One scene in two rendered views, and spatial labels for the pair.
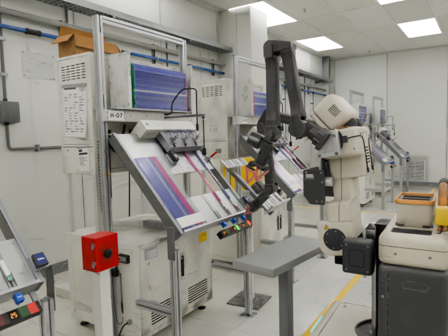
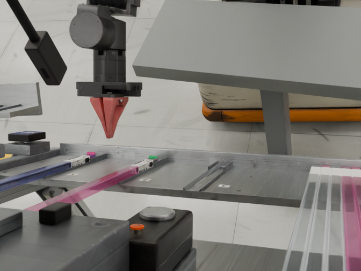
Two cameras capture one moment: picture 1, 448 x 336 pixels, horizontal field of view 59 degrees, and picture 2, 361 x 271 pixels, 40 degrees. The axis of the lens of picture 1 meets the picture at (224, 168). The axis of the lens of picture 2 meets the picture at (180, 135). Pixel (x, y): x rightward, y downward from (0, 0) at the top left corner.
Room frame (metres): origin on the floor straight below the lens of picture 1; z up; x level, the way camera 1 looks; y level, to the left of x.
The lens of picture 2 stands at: (2.40, 0.47, 1.38)
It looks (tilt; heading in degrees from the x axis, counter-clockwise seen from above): 51 degrees down; 264
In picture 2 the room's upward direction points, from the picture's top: 20 degrees counter-clockwise
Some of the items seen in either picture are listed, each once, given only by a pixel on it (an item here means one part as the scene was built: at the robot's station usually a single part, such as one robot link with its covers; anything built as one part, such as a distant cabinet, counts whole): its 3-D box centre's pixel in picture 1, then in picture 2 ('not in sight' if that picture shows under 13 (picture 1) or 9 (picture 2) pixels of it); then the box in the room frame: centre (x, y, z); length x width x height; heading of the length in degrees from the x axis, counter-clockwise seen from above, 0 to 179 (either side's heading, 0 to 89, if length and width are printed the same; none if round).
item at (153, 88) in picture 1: (155, 89); not in sight; (2.61, 0.43, 1.52); 0.51 x 0.13 x 0.27; 146
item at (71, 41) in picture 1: (109, 47); not in sight; (2.68, 0.74, 1.82); 0.68 x 0.30 x 0.20; 146
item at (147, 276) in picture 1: (143, 271); not in sight; (2.63, 0.57, 0.31); 0.70 x 0.65 x 0.62; 146
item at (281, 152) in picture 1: (266, 194); not in sight; (3.75, -0.40, 0.65); 1.01 x 0.73 x 1.29; 56
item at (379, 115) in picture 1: (372, 145); not in sight; (8.00, -3.01, 0.95); 1.36 x 0.82 x 1.90; 56
